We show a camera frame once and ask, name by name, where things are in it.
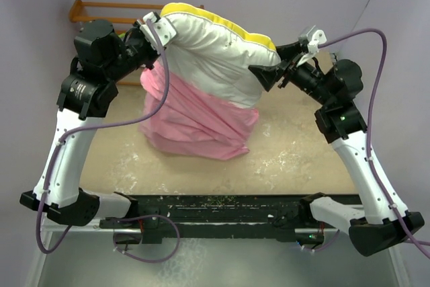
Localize white yellow pillow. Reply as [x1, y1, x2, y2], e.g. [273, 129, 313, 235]
[161, 3, 280, 108]

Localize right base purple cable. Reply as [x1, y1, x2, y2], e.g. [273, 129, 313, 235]
[300, 211, 339, 255]

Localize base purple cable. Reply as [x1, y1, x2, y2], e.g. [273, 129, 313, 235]
[300, 211, 339, 255]
[113, 216, 181, 263]

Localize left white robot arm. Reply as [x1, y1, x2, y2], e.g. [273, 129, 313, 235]
[19, 19, 175, 228]

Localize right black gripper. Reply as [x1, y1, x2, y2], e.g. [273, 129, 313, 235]
[248, 40, 333, 107]

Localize wooden shelf rack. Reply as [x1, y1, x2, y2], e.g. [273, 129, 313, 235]
[69, 0, 206, 86]

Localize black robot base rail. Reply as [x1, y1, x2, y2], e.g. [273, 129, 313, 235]
[100, 195, 326, 248]

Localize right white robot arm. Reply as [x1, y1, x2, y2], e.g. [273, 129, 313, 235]
[249, 43, 425, 257]

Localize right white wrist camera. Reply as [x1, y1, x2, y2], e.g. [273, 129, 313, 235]
[297, 26, 327, 67]

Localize pink satin pillowcase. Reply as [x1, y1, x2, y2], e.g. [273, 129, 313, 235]
[140, 62, 262, 161]

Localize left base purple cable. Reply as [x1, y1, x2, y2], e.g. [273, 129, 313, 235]
[113, 216, 181, 263]

